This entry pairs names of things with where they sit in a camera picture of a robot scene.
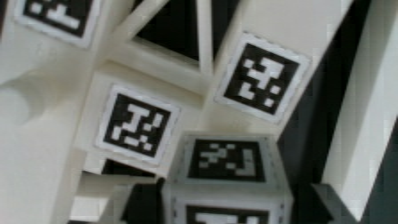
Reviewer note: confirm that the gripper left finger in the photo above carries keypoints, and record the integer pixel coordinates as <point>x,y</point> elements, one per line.
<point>140,210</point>

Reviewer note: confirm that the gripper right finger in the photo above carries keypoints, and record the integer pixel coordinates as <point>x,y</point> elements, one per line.
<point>318,207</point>

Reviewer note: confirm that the white tagged cube leg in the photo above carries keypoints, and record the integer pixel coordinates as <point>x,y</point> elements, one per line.
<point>227,187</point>

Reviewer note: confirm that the white chair back frame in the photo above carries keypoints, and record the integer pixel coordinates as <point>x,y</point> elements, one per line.
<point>128,71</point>

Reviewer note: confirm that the white right fence bar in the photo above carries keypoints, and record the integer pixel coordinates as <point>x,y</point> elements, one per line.
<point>368,110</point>

